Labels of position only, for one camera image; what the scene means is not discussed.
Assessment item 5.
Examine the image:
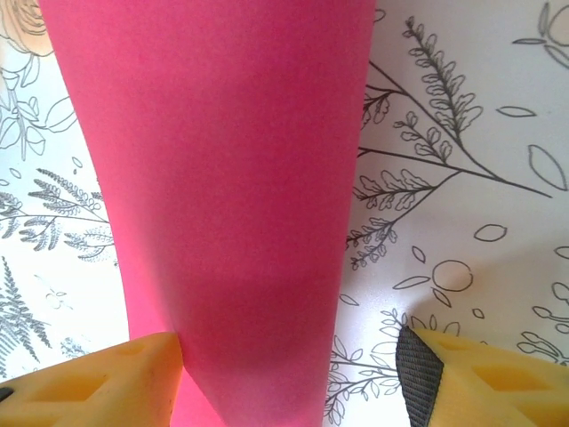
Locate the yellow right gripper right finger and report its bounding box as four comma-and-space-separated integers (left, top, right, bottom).
395, 326, 569, 427

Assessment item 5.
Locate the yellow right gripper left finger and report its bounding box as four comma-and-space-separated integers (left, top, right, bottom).
0, 332, 184, 427

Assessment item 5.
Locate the pink paper sheet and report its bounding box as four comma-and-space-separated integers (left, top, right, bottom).
37, 0, 379, 427

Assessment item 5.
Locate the floral print table mat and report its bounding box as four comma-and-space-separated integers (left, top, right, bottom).
0, 0, 569, 427

